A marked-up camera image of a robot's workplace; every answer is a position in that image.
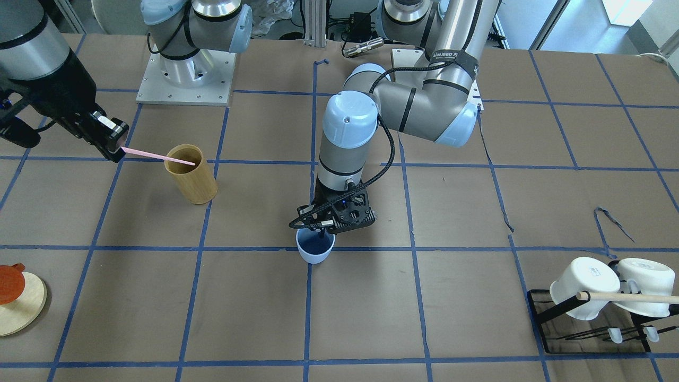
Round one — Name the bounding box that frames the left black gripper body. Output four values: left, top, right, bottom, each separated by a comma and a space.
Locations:
297, 179, 377, 235

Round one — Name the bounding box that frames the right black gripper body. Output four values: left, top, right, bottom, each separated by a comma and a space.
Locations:
2, 51, 106, 148

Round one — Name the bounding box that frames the pink chopstick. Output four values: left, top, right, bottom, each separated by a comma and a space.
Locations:
120, 146, 196, 166

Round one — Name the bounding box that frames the light blue plastic cup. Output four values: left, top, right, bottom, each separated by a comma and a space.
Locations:
295, 228, 336, 264

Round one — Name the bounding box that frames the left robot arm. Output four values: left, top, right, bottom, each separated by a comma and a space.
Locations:
289, 1, 499, 234

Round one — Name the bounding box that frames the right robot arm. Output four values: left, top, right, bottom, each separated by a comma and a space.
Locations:
2, 1, 253, 162

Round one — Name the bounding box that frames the orange cup on stand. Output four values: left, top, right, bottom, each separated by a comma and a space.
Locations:
1, 263, 26, 305

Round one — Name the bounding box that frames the bamboo cylinder holder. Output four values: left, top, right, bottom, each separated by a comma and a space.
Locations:
163, 144, 218, 205

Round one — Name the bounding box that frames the white mug near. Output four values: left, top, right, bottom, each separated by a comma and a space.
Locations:
550, 257, 621, 304

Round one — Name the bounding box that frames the white mug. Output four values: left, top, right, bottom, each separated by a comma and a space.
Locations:
550, 257, 621, 304
614, 258, 676, 318

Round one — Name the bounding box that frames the white mug far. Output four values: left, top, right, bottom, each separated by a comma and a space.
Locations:
614, 258, 676, 318

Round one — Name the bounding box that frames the aluminium frame post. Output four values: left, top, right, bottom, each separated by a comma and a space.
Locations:
301, 1, 328, 50

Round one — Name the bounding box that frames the black wire mug rack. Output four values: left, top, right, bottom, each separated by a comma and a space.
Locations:
527, 259, 677, 354

